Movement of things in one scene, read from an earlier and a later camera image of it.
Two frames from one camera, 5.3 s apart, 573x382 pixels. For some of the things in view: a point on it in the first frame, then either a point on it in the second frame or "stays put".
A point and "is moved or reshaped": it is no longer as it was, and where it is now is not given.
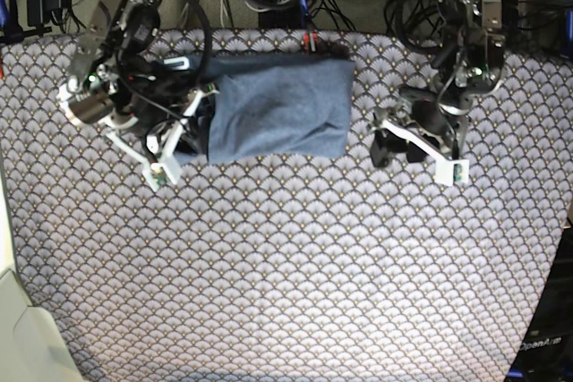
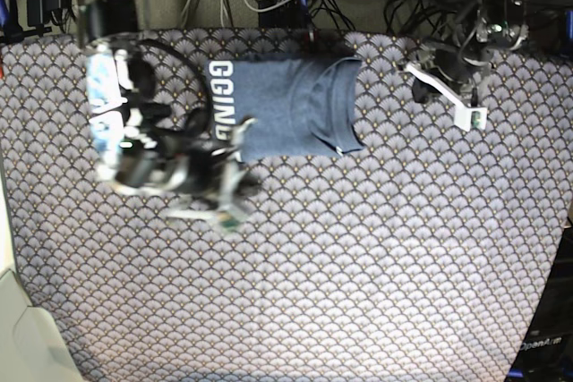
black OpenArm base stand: [546, 352] stays put
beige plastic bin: [32, 349] stays put
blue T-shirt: [268, 106] is moved or reshaped
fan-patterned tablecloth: [287, 270] stays put
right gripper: [436, 112] → [464, 63]
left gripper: [140, 95] → [188, 168]
